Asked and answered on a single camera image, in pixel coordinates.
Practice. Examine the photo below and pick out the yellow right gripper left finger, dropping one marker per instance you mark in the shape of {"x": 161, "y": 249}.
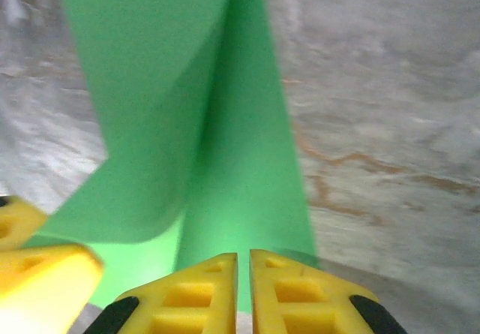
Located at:
{"x": 187, "y": 304}

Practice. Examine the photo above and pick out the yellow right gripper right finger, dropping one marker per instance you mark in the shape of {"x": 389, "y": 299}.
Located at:
{"x": 300, "y": 304}

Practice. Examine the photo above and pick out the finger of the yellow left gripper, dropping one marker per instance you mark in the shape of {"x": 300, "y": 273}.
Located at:
{"x": 18, "y": 225}
{"x": 45, "y": 289}

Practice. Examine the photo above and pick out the green paper sheet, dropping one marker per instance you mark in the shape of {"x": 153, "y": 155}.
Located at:
{"x": 157, "y": 86}

